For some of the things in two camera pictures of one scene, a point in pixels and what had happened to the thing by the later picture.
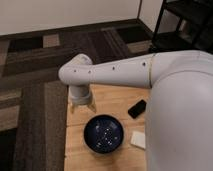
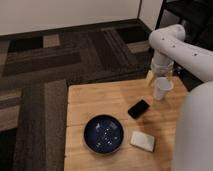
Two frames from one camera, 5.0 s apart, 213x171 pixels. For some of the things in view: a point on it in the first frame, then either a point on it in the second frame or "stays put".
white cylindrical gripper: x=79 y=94 -> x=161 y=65
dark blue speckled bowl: x=103 y=133 stays put
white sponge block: x=138 y=139 stays put
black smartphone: x=139 y=108 stays put
